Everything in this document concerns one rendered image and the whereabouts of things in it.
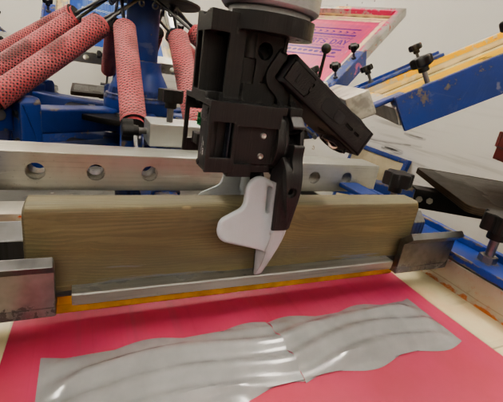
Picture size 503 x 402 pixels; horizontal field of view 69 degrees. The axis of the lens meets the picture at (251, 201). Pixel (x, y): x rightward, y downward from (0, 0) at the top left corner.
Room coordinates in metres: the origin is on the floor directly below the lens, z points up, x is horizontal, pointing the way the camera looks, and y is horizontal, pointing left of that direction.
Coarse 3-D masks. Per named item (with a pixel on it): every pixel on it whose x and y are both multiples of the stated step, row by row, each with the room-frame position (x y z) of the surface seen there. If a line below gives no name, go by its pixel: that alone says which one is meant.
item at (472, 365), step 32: (288, 288) 0.34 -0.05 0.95; (320, 288) 0.35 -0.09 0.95; (352, 288) 0.36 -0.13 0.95; (384, 288) 0.37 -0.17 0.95; (448, 320) 0.33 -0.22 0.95; (416, 352) 0.27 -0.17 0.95; (448, 352) 0.28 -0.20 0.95; (480, 352) 0.28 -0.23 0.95; (320, 384) 0.22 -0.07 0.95; (352, 384) 0.22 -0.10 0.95; (384, 384) 0.23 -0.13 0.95; (416, 384) 0.23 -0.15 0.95; (448, 384) 0.24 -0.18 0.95; (480, 384) 0.24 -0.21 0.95
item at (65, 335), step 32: (32, 320) 0.23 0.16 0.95; (64, 320) 0.24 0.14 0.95; (96, 320) 0.25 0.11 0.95; (128, 320) 0.25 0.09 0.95; (160, 320) 0.26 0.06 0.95; (192, 320) 0.27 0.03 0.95; (224, 320) 0.27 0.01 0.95; (256, 320) 0.28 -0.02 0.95; (32, 352) 0.20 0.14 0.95; (64, 352) 0.21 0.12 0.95; (96, 352) 0.21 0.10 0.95; (0, 384) 0.17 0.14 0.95; (32, 384) 0.18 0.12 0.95; (288, 384) 0.21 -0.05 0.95
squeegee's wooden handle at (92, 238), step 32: (32, 224) 0.22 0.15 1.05; (64, 224) 0.23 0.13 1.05; (96, 224) 0.24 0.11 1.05; (128, 224) 0.25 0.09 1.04; (160, 224) 0.26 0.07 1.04; (192, 224) 0.27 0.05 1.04; (320, 224) 0.33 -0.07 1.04; (352, 224) 0.35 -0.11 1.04; (384, 224) 0.37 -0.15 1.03; (32, 256) 0.22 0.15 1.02; (64, 256) 0.23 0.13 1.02; (96, 256) 0.24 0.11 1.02; (128, 256) 0.25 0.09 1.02; (160, 256) 0.26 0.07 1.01; (192, 256) 0.28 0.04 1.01; (224, 256) 0.29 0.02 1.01; (288, 256) 0.32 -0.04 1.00; (320, 256) 0.34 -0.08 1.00; (352, 256) 0.36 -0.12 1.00; (64, 288) 0.23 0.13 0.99
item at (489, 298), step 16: (0, 208) 0.35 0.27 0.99; (16, 208) 0.36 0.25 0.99; (432, 272) 0.42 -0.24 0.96; (448, 272) 0.40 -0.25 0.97; (464, 272) 0.39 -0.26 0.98; (448, 288) 0.40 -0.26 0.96; (464, 288) 0.38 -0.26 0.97; (480, 288) 0.37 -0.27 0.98; (496, 288) 0.35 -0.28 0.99; (480, 304) 0.36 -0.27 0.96; (496, 304) 0.35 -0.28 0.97; (496, 320) 0.34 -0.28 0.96
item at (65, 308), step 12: (336, 276) 0.36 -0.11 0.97; (348, 276) 0.37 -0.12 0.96; (360, 276) 0.38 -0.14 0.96; (228, 288) 0.30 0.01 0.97; (240, 288) 0.31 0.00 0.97; (252, 288) 0.32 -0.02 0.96; (264, 288) 0.32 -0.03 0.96; (120, 300) 0.26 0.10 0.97; (132, 300) 0.26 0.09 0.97; (144, 300) 0.27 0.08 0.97; (156, 300) 0.27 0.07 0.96; (60, 312) 0.24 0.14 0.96
